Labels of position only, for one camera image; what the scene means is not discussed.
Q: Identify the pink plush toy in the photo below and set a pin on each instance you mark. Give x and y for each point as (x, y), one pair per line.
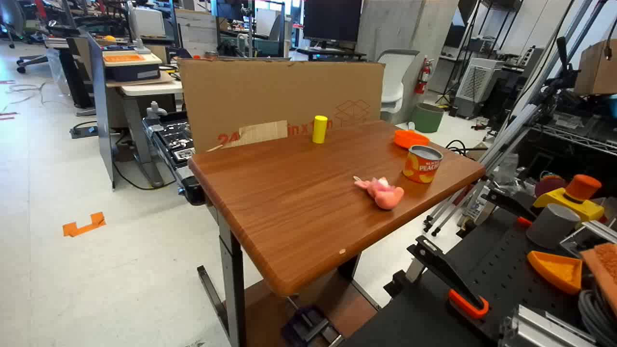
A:
(379, 191)

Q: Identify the yellow cylinder block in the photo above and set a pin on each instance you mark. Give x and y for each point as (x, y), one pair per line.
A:
(318, 128)

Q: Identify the orange plastic bowl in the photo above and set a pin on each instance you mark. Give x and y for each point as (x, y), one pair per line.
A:
(405, 138)

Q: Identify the brown cardboard panel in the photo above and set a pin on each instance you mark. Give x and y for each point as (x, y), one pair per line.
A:
(223, 95)

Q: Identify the green trash bin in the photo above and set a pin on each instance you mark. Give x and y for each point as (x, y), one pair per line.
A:
(426, 118)

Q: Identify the black computer monitor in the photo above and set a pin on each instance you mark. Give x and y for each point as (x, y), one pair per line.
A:
(331, 20)

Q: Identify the red fire extinguisher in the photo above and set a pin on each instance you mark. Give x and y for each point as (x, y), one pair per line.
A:
(422, 78)

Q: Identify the grey desk with boxes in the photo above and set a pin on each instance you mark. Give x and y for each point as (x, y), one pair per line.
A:
(123, 84)

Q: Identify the orange floor tape marker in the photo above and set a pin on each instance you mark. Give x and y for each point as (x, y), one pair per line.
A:
(73, 228)

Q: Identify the grey cylinder cup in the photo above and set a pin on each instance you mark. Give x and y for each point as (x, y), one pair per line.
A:
(553, 224)

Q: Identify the yellow base orange knob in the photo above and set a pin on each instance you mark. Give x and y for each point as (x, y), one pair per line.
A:
(576, 197)

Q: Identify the orange wedge block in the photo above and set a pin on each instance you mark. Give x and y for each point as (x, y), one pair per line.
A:
(561, 272)

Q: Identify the silver tripod legs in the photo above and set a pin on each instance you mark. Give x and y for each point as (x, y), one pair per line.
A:
(549, 78)

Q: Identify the brown cardboard box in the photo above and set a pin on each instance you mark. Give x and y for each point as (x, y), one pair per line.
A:
(597, 70)

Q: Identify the black table leg frame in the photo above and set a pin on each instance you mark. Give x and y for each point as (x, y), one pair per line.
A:
(229, 309)

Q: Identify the orange handled black clamp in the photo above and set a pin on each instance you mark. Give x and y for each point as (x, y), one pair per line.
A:
(426, 255)

